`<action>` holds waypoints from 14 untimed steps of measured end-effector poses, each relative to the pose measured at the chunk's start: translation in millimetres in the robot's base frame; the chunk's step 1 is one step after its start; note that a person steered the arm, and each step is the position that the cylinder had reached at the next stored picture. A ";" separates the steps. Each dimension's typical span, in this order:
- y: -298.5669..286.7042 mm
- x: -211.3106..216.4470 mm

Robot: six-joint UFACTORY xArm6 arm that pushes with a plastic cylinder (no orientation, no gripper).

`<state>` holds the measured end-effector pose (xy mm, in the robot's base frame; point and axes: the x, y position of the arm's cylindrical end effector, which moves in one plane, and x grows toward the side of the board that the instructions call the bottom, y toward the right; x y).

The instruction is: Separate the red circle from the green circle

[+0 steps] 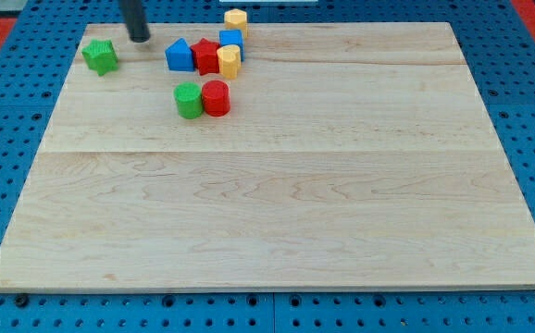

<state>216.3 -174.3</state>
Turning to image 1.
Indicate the light wooden board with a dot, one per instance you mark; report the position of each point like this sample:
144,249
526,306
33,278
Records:
355,157

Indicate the red cylinder block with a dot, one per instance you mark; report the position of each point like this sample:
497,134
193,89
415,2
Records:
216,98

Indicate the green cylinder block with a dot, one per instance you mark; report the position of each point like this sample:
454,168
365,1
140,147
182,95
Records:
188,98

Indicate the yellow heart block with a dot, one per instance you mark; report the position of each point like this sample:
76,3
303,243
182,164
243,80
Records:
229,61

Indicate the red star block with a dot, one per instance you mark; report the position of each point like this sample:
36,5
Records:
205,56

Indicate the blue cube block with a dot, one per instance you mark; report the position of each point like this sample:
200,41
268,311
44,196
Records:
232,37

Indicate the blue pentagon block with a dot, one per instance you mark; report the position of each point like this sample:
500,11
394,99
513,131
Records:
179,56

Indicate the yellow hexagon block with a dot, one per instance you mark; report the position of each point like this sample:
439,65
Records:
236,19

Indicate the green star block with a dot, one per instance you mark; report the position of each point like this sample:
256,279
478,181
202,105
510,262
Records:
100,56

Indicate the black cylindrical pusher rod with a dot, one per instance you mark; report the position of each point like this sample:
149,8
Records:
135,20

